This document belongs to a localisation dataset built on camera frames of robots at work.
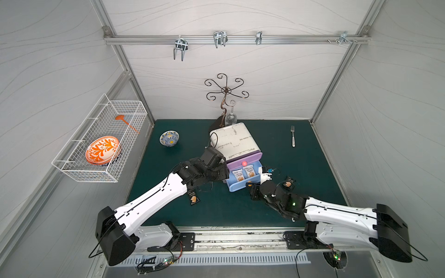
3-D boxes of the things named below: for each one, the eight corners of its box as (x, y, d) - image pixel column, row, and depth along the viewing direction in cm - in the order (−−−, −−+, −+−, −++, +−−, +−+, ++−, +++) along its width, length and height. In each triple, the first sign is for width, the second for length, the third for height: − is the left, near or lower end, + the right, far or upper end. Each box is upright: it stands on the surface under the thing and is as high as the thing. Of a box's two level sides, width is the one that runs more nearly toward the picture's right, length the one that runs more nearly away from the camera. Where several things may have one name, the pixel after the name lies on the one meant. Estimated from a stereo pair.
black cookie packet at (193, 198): (191, 205, 86) (190, 203, 84) (187, 193, 90) (187, 192, 88) (200, 201, 87) (199, 199, 86) (196, 190, 91) (195, 188, 89)
